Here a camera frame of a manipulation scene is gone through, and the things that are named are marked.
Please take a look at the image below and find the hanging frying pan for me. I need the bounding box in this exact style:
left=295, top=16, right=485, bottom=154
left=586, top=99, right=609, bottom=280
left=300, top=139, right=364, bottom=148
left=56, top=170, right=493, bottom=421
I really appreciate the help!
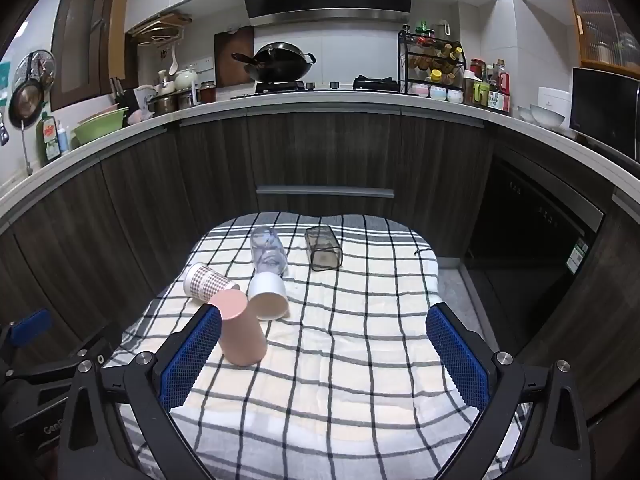
left=9, top=50, right=56, bottom=129

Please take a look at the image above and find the clear glass cup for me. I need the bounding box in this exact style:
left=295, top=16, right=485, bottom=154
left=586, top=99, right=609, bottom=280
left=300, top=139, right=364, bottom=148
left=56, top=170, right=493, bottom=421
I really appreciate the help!
left=250, top=226, right=289, bottom=277

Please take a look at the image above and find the white cup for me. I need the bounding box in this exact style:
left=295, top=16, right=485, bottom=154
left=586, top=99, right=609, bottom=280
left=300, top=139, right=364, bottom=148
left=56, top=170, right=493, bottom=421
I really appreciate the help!
left=247, top=272, right=291, bottom=321

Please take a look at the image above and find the brown wooden door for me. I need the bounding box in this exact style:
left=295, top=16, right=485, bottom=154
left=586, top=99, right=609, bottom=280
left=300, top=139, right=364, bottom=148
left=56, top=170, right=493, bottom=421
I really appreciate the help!
left=50, top=0, right=133, bottom=111

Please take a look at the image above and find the green dish soap bottle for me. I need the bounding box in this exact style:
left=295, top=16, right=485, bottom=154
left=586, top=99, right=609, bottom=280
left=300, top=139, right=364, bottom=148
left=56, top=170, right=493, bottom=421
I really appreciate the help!
left=37, top=112, right=62, bottom=166

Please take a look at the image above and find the grey drawer handle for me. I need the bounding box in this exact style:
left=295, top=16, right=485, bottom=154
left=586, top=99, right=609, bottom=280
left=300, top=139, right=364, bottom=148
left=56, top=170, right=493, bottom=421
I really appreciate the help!
left=256, top=186, right=395, bottom=199

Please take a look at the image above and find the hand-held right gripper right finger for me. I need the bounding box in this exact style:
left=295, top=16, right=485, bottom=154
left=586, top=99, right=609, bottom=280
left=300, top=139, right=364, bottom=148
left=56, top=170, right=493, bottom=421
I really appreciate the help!
left=425, top=302, right=593, bottom=480

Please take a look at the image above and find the black white checked cloth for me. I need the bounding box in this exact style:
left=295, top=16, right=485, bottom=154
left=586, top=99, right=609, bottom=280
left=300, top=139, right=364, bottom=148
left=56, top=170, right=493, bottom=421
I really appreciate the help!
left=102, top=212, right=531, bottom=480

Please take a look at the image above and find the white bowl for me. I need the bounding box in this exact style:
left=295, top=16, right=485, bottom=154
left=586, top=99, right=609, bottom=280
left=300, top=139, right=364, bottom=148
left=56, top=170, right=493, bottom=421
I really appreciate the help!
left=529, top=104, right=568, bottom=128

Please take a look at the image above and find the black dishwasher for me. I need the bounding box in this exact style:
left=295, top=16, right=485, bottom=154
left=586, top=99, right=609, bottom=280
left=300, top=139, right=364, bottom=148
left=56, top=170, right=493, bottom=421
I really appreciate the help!
left=465, top=157, right=606, bottom=356

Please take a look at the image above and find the steel pot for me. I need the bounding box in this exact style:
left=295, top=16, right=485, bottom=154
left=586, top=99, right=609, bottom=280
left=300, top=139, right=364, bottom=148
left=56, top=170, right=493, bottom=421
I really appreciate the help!
left=150, top=92, right=181, bottom=116

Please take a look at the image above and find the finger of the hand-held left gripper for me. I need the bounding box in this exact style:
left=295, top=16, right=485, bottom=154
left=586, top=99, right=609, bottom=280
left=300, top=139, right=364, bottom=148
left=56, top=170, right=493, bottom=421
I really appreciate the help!
left=7, top=321, right=123, bottom=386
left=0, top=308, right=55, bottom=361

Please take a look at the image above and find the wooden glass door cabinet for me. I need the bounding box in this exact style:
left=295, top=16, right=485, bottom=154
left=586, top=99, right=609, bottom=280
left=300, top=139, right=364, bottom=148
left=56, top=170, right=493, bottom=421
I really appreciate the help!
left=570, top=0, right=640, bottom=71

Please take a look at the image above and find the black microwave oven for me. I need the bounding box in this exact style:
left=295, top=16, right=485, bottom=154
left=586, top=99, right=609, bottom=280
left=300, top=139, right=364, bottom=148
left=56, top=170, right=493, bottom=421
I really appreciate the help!
left=570, top=66, right=640, bottom=163

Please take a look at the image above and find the green plastic basin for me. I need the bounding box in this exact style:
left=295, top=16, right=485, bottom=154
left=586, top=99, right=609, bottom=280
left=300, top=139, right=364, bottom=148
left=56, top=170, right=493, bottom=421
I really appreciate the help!
left=73, top=107, right=128, bottom=145

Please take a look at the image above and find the pink cup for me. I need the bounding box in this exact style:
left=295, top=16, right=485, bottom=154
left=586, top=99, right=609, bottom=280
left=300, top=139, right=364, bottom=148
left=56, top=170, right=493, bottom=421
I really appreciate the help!
left=207, top=290, right=268, bottom=367

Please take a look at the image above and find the dark sauce bottle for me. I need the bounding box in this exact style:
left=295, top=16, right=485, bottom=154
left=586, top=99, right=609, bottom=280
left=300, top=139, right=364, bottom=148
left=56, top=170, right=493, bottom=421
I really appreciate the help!
left=487, top=60, right=512, bottom=114

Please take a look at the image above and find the houndstooth patterned cup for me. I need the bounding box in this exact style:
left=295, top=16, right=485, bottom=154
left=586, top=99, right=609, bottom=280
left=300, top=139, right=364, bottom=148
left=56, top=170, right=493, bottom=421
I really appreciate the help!
left=182, top=262, right=241, bottom=304

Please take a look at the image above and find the black knife block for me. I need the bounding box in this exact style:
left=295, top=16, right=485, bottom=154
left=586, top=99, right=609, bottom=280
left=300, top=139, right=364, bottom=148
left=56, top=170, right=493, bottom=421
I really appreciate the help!
left=110, top=77, right=140, bottom=112

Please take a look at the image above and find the dark brown cutting board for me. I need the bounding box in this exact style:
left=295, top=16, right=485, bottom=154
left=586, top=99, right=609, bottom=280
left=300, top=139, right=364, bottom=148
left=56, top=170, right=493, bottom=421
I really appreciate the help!
left=214, top=26, right=255, bottom=88

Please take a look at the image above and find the white teapot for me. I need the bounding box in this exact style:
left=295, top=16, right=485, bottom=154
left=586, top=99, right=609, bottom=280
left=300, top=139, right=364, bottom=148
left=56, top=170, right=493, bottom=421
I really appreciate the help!
left=174, top=66, right=199, bottom=92

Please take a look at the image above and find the black gas stove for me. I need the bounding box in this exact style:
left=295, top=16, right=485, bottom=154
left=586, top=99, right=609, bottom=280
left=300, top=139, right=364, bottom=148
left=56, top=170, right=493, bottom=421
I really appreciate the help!
left=231, top=76, right=401, bottom=99

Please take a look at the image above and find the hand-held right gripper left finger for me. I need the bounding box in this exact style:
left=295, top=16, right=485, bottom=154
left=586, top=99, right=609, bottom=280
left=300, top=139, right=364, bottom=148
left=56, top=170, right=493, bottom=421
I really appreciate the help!
left=57, top=304, right=223, bottom=480

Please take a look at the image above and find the black spice rack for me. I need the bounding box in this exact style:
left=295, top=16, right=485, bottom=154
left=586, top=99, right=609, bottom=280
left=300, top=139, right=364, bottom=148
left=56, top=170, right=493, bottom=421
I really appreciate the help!
left=397, top=22, right=468, bottom=103

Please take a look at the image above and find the black wok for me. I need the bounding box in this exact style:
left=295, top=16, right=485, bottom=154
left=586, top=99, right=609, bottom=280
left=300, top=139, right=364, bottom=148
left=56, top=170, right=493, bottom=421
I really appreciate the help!
left=231, top=42, right=317, bottom=82

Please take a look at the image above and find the smoky square plastic cup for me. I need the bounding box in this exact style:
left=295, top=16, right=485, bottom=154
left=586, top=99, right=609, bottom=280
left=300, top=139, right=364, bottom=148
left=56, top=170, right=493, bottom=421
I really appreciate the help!
left=305, top=225, right=344, bottom=272

